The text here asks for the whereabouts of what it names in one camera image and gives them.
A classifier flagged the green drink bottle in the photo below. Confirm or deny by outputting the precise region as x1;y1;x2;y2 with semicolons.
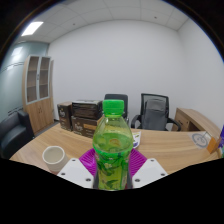
92;99;135;192

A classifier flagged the wooden shelf cabinet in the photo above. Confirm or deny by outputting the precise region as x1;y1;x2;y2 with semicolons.
21;54;55;135

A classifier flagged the white printed leaflet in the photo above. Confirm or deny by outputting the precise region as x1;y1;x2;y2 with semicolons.
131;129;142;149

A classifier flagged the tall dark brown box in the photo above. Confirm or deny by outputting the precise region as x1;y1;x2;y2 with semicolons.
56;101;74;132

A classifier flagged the ceiling light panel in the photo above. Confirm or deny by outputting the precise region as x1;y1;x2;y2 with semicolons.
20;21;45;37

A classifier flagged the white and brown ceramic cup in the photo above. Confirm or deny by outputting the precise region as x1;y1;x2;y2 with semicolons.
41;145;69;175

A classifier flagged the black office chair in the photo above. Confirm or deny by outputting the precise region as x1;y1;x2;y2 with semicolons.
103;93;130;125

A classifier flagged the grey mesh office chair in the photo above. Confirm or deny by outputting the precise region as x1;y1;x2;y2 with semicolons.
130;92;183;132

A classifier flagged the kraft brown cardboard box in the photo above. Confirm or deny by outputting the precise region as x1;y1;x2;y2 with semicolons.
70;115;101;139

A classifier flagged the orange box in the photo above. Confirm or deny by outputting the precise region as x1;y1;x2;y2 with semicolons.
206;135;221;155

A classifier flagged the black sofa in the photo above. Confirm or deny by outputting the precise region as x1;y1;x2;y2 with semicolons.
0;110;35;160

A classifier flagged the black striped box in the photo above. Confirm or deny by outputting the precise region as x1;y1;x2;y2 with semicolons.
71;99;104;120

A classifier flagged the wooden side desk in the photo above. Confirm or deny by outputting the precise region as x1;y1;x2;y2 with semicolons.
171;107;222;138

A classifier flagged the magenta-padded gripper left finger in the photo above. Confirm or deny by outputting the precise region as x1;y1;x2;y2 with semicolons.
57;147;99;190

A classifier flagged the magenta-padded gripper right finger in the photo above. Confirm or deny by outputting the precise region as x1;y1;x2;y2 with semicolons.
127;147;169;190

